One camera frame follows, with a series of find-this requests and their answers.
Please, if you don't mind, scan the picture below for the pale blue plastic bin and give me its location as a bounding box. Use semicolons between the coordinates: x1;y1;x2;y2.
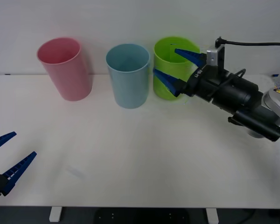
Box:
105;43;151;110

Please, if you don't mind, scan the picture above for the pink plastic bin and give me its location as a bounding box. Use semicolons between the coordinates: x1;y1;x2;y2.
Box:
36;37;93;102

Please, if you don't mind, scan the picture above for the white table leg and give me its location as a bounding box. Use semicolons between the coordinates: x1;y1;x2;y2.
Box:
49;206;63;222
205;208;219;224

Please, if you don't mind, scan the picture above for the green plastic bin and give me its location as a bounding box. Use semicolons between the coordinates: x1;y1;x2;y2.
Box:
153;36;201;102

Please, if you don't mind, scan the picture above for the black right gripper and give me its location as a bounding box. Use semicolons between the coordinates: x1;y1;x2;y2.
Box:
153;48;230;101

